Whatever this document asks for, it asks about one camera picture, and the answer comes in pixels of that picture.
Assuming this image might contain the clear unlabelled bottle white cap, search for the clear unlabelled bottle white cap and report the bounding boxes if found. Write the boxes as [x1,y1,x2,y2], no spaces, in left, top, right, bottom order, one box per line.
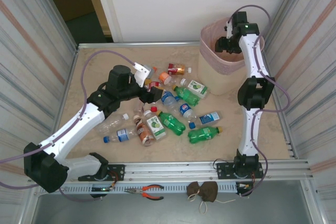
[93,113,130,134]

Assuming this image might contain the clear Pepsi bottle blue cap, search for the clear Pepsi bottle blue cap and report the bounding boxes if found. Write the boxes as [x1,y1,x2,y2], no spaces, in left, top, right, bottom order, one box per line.
[102,127,137,144]
[174,97,198,121]

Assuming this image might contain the beige bin with pink liner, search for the beige bin with pink liner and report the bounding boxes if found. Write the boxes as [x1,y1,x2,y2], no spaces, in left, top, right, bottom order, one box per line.
[198,17,266,96]

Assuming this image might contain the blue Pocari Sweat bottle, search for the blue Pocari Sweat bottle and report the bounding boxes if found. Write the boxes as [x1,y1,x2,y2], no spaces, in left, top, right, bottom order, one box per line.
[160,90,181,116]

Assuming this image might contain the brown label drink bottle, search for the brown label drink bottle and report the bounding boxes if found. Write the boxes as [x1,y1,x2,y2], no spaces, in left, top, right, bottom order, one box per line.
[132,115,156,147]

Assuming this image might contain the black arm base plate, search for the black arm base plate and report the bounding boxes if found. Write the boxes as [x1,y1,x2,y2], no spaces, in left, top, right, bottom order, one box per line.
[216,161,264,180]
[78,164,125,182]

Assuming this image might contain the lime label bottle white cap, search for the lime label bottle white cap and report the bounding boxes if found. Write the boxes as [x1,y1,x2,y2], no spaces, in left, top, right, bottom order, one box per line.
[180,77,211,99]

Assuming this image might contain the red gold label bottle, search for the red gold label bottle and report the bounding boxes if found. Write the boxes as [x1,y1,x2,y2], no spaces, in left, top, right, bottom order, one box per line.
[167,62,193,76]

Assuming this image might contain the small circuit board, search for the small circuit board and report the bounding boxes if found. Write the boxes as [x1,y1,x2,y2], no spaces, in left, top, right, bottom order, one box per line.
[235,182,255,196]
[91,186,116,193]

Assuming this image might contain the white green juice carton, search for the white green juice carton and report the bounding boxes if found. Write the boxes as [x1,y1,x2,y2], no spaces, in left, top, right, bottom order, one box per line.
[143,106,167,141]

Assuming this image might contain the aluminium mounting rail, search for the aluminium mounting rail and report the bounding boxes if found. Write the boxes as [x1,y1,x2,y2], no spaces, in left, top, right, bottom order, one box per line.
[27,158,314,183]

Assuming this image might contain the orange handled pliers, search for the orange handled pliers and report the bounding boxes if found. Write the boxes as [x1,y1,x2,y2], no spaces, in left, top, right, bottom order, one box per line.
[123,184,165,200]

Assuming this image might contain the green soda bottle yellow cap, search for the green soda bottle yellow cap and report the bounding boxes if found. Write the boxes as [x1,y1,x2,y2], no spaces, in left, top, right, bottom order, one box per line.
[187,126,224,145]
[172,84,204,107]
[156,110,186,137]

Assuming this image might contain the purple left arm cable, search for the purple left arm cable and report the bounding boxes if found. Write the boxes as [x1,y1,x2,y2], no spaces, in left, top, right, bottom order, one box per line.
[0,49,137,201]

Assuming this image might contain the beige door frame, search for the beige door frame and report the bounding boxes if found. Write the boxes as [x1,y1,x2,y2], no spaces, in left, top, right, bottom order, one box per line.
[80,0,123,43]

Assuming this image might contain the white slotted cable duct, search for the white slotted cable duct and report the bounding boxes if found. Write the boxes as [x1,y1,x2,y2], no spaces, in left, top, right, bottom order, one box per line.
[35,182,254,195]

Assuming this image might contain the orange label bottle orange cap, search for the orange label bottle orange cap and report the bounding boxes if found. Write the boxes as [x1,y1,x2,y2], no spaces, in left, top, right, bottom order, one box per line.
[153,66,182,84]

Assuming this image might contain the brown cloth pouch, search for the brown cloth pouch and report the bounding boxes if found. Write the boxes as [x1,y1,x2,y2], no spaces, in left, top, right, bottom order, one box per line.
[197,181,236,215]
[186,182,203,201]

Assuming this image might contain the light blue label bottle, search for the light blue label bottle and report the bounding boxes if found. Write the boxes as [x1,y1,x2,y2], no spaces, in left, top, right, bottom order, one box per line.
[188,111,223,130]

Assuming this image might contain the aluminium table edge strip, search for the aluminium table edge strip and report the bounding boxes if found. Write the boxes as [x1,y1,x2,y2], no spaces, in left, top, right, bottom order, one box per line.
[77,41,203,49]

